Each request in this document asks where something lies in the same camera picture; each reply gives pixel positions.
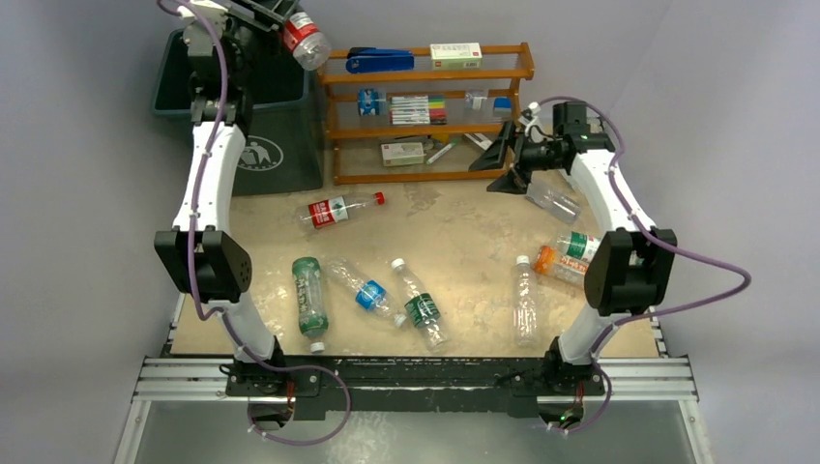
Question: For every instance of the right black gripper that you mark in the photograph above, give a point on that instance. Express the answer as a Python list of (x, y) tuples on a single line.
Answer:
[(518, 158)]

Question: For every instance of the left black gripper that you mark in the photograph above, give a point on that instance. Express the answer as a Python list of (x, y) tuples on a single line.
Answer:
[(275, 13)]

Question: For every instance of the red landscape label bottle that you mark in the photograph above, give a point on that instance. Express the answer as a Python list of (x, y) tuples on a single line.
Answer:
[(305, 41)]

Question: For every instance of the dark green label bottle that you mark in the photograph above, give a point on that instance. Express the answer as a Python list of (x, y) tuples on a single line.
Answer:
[(420, 307)]

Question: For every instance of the blue label clear bottle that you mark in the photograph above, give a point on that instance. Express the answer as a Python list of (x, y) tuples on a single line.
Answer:
[(367, 292)]

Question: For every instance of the green tinted bottle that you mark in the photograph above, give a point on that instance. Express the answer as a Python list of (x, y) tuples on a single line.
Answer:
[(313, 319)]

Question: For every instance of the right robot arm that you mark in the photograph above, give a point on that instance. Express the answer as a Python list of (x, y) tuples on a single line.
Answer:
[(630, 271)]

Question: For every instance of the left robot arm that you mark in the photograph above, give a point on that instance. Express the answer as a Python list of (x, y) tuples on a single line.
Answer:
[(198, 252)]

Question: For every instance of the dark green trash bin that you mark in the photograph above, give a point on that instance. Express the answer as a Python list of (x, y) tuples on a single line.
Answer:
[(285, 145)]

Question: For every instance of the white black small box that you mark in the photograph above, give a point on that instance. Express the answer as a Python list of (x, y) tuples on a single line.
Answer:
[(480, 140)]

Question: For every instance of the clear bottle white cap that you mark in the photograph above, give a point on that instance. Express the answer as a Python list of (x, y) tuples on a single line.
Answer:
[(559, 205)]

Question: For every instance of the green white marker pen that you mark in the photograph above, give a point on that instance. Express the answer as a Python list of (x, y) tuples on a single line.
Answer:
[(440, 153)]

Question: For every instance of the blue white eraser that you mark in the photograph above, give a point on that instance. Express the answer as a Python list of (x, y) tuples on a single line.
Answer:
[(502, 107)]

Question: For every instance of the clear plastic box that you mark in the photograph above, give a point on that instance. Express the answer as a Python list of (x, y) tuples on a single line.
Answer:
[(474, 104)]

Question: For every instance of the pack of coloured markers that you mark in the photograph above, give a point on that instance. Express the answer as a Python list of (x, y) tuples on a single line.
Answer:
[(418, 110)]

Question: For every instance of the blue stapler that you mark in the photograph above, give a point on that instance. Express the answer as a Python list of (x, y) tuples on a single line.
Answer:
[(378, 60)]

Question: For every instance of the orange drink bottle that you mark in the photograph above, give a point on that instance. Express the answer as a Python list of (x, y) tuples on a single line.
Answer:
[(553, 263)]

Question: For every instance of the green white label bottle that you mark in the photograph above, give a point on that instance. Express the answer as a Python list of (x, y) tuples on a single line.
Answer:
[(578, 246)]

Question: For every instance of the white green box top shelf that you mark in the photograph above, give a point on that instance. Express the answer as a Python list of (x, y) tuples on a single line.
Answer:
[(455, 56)]

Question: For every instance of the blue white tape dispenser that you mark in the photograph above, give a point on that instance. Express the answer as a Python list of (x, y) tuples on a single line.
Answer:
[(370, 102)]

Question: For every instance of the orange wooden shelf rack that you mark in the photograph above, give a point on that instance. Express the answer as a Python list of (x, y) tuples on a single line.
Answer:
[(357, 140)]

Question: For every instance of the clear unlabelled bottle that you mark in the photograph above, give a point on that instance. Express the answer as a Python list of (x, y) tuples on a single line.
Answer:
[(525, 303)]

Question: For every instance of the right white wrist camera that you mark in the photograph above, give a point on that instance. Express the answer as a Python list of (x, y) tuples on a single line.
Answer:
[(531, 122)]

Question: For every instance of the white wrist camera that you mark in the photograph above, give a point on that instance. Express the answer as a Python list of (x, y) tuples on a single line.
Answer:
[(213, 11), (531, 122)]

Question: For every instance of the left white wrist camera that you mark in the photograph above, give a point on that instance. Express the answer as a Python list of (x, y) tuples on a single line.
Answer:
[(213, 11)]

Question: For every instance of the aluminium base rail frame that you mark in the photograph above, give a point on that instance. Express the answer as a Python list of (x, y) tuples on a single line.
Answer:
[(522, 388)]

